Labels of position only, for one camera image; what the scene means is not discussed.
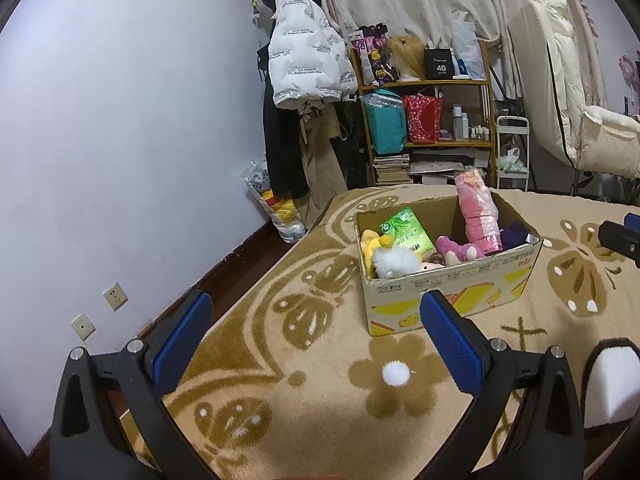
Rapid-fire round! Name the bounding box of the pink floral decoration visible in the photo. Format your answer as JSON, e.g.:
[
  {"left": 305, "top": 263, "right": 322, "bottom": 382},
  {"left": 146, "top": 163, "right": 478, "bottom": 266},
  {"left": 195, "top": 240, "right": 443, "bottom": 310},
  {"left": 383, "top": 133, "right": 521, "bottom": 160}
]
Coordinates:
[{"left": 617, "top": 54, "right": 640, "bottom": 86}]

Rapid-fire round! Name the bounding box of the wooden shelf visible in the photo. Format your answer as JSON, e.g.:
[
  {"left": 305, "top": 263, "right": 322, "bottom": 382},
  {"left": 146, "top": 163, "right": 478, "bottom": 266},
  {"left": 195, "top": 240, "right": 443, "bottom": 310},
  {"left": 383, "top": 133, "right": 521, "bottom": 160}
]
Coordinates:
[{"left": 350, "top": 37, "right": 498, "bottom": 188}]

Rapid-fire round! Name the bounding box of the wall socket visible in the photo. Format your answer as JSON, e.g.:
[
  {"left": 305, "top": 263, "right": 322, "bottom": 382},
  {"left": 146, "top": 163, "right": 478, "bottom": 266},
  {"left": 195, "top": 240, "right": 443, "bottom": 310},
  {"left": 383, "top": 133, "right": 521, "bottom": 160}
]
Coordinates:
[
  {"left": 102, "top": 282, "right": 129, "bottom": 311},
  {"left": 70, "top": 313, "right": 96, "bottom": 342}
]

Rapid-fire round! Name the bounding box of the black coat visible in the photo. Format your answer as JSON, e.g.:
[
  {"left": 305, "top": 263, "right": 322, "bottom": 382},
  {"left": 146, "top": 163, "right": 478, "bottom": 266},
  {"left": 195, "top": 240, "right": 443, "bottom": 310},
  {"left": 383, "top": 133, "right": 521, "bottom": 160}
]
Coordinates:
[{"left": 262, "top": 45, "right": 308, "bottom": 198}]

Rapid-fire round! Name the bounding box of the yellow plush toy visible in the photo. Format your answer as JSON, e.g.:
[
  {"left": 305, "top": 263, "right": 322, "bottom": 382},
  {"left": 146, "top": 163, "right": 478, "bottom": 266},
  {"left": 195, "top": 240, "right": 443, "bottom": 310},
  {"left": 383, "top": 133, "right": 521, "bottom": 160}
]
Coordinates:
[{"left": 361, "top": 229, "right": 396, "bottom": 278}]

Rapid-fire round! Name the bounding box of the clear plastic bag of toys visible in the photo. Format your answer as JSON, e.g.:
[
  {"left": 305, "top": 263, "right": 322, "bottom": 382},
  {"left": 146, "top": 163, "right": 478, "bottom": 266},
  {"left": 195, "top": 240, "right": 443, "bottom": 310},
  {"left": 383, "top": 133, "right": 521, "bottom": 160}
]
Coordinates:
[{"left": 240, "top": 159, "right": 307, "bottom": 245}]

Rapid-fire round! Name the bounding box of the cardboard box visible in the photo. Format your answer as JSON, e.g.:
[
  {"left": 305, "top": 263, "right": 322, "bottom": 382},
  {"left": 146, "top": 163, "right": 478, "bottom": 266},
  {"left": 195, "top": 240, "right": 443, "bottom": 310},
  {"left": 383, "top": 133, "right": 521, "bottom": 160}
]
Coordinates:
[{"left": 354, "top": 195, "right": 545, "bottom": 338}]

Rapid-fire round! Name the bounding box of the pink towel packet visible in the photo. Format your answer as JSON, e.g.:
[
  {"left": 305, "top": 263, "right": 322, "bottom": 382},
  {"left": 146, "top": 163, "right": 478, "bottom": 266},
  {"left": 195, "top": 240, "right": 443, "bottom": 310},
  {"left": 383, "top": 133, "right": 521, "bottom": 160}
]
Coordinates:
[{"left": 455, "top": 170, "right": 503, "bottom": 256}]

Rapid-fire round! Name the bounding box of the red patterned bag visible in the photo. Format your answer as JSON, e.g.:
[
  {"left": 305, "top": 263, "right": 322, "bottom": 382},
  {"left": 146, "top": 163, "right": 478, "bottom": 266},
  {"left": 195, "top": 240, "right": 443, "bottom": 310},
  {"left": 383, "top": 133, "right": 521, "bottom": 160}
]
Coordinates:
[{"left": 402, "top": 92, "right": 445, "bottom": 145}]

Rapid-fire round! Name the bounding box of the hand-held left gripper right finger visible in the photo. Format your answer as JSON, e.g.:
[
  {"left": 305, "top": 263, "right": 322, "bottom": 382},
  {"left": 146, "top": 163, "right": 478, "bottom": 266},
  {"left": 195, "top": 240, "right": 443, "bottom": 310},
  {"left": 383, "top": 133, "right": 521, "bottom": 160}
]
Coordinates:
[{"left": 419, "top": 289, "right": 586, "bottom": 480}]

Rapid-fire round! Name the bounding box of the green tissue packet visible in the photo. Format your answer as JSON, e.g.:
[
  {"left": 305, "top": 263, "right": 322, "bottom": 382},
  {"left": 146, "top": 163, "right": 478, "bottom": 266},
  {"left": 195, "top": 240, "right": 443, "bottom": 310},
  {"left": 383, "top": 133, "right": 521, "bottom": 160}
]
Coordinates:
[{"left": 378, "top": 206, "right": 436, "bottom": 256}]

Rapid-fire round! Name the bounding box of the pale green bag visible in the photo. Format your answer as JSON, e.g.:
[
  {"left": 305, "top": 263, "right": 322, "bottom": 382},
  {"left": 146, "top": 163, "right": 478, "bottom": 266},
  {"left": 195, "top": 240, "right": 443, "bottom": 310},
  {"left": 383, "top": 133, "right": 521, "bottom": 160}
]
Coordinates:
[{"left": 496, "top": 147, "right": 528, "bottom": 176}]

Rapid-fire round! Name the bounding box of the blonde wig on head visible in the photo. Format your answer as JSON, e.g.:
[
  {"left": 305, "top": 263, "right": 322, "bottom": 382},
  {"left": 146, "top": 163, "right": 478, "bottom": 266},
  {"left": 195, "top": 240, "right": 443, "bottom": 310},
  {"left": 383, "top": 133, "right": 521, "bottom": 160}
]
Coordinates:
[{"left": 387, "top": 35, "right": 428, "bottom": 82}]

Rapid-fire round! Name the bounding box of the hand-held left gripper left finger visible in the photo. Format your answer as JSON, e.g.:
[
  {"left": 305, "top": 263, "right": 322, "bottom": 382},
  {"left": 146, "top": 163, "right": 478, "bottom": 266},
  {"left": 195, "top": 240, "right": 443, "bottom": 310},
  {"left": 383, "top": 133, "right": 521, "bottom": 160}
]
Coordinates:
[{"left": 50, "top": 290, "right": 221, "bottom": 480}]

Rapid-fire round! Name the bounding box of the teal bag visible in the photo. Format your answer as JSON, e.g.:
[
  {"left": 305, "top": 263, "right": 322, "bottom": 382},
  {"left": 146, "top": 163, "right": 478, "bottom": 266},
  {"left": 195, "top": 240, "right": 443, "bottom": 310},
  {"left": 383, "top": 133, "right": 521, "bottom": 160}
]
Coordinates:
[{"left": 362, "top": 89, "right": 408, "bottom": 156}]

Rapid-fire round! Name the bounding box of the pink plush toy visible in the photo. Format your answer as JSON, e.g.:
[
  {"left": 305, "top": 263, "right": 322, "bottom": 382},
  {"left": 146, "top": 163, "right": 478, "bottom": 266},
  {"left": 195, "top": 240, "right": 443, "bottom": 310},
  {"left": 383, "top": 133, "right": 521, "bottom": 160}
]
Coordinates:
[{"left": 434, "top": 235, "right": 488, "bottom": 267}]

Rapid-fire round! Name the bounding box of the beige trench coat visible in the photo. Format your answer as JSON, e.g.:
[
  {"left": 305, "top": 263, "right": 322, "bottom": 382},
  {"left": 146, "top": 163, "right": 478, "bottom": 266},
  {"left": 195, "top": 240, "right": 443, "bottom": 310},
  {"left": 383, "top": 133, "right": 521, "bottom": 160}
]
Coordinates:
[{"left": 297, "top": 105, "right": 348, "bottom": 228}]

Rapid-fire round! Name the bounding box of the white fluffy plush toy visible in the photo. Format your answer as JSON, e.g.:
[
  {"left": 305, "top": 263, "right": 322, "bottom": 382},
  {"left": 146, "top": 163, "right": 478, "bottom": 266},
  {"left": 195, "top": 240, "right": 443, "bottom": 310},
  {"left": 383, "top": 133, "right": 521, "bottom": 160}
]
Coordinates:
[{"left": 372, "top": 235, "right": 423, "bottom": 279}]

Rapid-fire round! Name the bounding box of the cream padded folding chair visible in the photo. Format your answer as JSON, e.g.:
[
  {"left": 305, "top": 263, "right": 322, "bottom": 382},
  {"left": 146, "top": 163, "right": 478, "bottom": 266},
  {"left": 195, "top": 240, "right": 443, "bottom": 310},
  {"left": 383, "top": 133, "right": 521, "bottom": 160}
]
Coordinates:
[{"left": 507, "top": 0, "right": 640, "bottom": 198}]

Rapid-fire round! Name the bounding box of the white plastic bag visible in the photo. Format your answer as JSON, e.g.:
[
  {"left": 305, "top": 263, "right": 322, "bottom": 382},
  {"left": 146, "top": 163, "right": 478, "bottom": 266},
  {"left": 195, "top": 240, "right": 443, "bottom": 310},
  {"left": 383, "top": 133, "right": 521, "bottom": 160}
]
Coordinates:
[{"left": 450, "top": 19, "right": 487, "bottom": 81}]

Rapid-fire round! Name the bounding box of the pile of papers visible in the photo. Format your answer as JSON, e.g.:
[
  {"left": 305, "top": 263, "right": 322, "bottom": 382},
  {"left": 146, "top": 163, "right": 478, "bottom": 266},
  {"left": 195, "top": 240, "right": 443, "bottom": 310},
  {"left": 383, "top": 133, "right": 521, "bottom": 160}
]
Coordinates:
[{"left": 409, "top": 152, "right": 488, "bottom": 186}]

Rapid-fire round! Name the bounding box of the stack of books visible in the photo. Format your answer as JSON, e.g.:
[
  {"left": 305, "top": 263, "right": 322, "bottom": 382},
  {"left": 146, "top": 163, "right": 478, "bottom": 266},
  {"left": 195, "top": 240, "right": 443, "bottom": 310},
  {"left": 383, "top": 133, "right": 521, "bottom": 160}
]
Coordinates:
[{"left": 372, "top": 152, "right": 412, "bottom": 186}]

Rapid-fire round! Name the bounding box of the black box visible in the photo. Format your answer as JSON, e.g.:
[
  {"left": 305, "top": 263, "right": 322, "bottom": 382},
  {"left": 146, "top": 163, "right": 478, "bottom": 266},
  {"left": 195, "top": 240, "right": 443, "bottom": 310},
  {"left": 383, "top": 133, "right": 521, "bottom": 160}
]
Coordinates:
[{"left": 424, "top": 47, "right": 456, "bottom": 81}]

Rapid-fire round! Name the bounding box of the printed doll package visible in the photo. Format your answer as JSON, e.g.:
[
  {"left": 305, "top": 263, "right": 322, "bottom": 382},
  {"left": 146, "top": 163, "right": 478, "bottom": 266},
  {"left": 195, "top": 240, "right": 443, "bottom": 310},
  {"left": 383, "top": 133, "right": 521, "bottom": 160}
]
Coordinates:
[{"left": 350, "top": 24, "right": 396, "bottom": 86}]

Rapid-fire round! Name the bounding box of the purple plush doll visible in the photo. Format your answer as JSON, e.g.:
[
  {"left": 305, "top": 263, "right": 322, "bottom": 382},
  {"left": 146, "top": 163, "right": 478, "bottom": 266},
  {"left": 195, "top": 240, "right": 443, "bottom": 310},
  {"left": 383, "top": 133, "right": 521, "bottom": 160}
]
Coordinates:
[{"left": 500, "top": 221, "right": 538, "bottom": 251}]

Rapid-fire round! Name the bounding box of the white puffer jacket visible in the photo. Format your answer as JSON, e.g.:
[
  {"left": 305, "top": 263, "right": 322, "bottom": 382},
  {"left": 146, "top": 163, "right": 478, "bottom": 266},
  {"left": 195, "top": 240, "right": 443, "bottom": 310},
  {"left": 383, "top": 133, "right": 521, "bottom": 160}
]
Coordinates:
[{"left": 267, "top": 0, "right": 358, "bottom": 111}]

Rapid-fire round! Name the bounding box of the white trolley cart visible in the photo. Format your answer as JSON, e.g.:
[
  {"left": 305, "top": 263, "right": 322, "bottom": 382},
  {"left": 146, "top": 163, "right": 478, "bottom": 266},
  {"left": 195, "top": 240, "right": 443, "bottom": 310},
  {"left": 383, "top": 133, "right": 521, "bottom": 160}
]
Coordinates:
[{"left": 495, "top": 115, "right": 532, "bottom": 192}]

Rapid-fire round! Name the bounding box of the black hanging garment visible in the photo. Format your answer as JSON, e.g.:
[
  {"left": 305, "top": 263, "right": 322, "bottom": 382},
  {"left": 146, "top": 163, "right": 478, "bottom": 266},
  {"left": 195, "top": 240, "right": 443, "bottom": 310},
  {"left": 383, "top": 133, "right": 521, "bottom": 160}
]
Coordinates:
[{"left": 335, "top": 95, "right": 373, "bottom": 191}]

